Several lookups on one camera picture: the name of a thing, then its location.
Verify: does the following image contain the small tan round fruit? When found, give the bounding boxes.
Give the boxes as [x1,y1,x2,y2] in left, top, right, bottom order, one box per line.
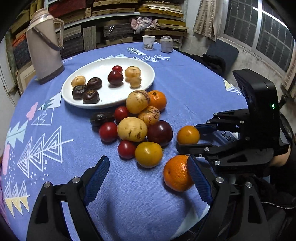
[129,77,142,88]

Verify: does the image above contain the metal shelf of wooden boards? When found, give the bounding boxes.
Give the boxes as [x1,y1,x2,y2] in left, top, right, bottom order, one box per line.
[9,0,189,61]

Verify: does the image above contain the grey drink can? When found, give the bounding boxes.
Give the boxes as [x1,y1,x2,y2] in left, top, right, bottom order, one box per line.
[160,36,173,53]

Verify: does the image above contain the printed paper cup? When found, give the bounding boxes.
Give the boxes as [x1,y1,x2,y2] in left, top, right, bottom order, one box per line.
[142,35,156,51]

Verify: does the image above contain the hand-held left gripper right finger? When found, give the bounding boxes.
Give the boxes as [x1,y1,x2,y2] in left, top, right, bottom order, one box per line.
[187,155,270,241]

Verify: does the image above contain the white oval plate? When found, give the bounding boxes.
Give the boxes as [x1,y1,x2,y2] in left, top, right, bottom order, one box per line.
[61,57,155,109]

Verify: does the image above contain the smooth yellow pepino melon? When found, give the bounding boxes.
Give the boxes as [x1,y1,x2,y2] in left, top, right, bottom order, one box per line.
[117,117,148,142]

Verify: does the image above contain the person's right hand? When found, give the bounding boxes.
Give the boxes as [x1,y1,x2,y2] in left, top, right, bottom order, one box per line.
[269,147,292,167]

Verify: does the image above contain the barred window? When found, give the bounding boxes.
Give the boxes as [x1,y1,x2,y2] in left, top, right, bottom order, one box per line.
[223,0,296,72]

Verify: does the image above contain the black jacket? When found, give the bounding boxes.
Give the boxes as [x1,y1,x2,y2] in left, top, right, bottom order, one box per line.
[183,52,226,77]

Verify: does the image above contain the blue printed tablecloth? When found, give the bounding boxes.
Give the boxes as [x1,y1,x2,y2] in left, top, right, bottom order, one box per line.
[0,42,278,241]

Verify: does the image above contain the beige thermos jug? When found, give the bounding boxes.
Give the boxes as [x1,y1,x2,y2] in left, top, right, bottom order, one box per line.
[26,8,65,84]

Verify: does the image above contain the crumpled pink cloth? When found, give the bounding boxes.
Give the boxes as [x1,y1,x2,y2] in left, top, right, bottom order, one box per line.
[130,17,158,34]

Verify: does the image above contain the dark brown water chestnut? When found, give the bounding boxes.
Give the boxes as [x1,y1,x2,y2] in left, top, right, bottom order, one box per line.
[82,89,100,104]
[89,112,115,127]
[86,77,102,90]
[72,85,87,100]

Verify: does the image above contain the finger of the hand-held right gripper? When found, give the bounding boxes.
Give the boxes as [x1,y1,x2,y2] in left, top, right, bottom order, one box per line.
[194,109,251,137]
[177,139,250,166]

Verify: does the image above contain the striped pepino melon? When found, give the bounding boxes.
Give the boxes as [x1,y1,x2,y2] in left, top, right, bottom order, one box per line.
[138,106,161,127]

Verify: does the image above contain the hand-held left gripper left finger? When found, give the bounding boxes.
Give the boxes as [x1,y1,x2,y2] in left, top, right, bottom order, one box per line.
[26,155,110,241]

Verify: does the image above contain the checkered beige curtain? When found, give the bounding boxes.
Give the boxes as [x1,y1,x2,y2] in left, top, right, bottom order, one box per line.
[193,0,223,41]

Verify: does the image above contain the spotted pepino melon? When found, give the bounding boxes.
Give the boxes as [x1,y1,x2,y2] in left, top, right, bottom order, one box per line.
[126,90,151,114]

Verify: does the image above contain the small pale yellow fruit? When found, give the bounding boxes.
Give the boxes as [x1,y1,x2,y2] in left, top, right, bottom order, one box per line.
[71,75,86,88]

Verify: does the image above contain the orange mandarin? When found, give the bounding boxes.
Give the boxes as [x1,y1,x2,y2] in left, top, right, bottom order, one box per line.
[147,90,167,112]
[163,155,195,192]

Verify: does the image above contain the dark purple plum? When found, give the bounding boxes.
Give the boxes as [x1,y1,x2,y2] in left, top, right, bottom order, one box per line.
[108,70,124,86]
[147,120,174,147]

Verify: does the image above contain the dark blue board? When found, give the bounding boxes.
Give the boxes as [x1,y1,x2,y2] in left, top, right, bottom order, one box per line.
[206,38,239,75]

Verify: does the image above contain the leaning framed boards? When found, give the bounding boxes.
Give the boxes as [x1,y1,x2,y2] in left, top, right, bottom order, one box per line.
[15,62,37,93]

